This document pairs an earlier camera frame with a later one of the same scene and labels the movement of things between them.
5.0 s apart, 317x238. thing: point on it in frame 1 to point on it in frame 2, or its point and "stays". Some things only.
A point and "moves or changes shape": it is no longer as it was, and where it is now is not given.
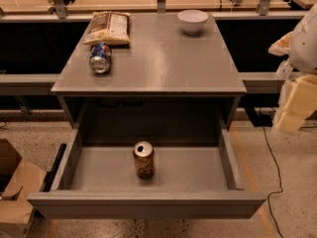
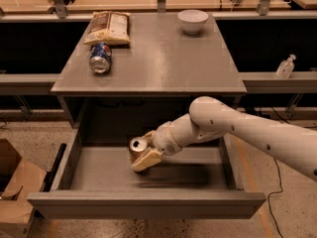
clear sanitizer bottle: [284, 69] stays
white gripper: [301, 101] to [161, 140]
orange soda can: [144, 160] moves or changes shape
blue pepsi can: [100, 57] stays
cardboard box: [18, 180] stays
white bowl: [192, 21] stays
